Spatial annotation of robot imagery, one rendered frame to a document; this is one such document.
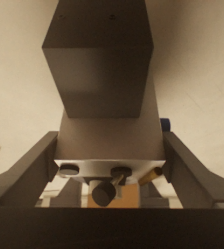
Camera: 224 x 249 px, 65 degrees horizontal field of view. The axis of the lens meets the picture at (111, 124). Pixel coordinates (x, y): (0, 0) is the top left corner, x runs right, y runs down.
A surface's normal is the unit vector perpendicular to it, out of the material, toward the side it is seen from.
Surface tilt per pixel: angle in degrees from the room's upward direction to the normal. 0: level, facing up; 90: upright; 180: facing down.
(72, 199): 90
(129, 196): 90
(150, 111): 90
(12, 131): 0
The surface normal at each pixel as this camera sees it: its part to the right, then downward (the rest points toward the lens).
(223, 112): -0.01, 0.84
